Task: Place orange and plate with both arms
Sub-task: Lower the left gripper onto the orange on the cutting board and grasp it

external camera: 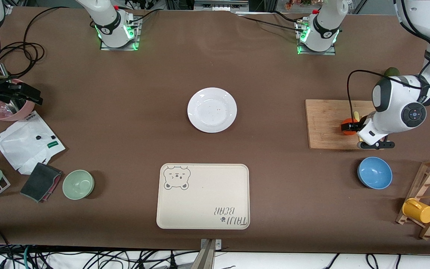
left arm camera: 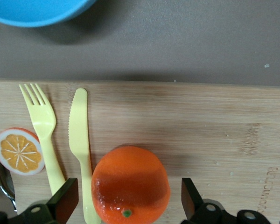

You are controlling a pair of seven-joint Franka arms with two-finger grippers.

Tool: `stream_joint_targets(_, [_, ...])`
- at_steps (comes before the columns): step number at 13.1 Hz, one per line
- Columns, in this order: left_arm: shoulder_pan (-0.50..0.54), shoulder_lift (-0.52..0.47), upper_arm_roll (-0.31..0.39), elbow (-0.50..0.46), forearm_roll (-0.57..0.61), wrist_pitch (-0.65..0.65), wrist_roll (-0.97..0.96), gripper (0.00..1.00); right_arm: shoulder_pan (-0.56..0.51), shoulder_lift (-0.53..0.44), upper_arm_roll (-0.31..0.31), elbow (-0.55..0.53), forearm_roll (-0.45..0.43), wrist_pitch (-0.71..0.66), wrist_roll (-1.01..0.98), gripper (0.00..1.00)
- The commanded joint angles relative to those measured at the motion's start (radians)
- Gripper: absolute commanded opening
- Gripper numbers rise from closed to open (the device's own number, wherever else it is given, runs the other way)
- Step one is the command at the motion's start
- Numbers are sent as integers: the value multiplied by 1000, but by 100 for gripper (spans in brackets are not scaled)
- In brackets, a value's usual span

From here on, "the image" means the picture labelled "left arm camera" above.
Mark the orange fruit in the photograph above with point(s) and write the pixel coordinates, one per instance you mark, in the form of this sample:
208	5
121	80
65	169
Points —
130	182

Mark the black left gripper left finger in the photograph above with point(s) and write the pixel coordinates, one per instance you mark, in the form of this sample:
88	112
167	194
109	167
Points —
60	200

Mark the wooden cutting board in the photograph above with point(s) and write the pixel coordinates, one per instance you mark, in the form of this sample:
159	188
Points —
177	116

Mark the blue bowl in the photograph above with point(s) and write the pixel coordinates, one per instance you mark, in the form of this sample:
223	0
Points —
37	11

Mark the toy orange slice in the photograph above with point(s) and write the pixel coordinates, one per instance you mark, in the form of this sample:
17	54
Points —
18	151

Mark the yellow plastic fork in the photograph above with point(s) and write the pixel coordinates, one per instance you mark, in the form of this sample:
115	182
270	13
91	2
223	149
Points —
43	126

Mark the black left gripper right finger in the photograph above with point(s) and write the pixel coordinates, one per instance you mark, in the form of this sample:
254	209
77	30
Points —
191	203

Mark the yellow plastic knife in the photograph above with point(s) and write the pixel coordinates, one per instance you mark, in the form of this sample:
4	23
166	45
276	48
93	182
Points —
79	130

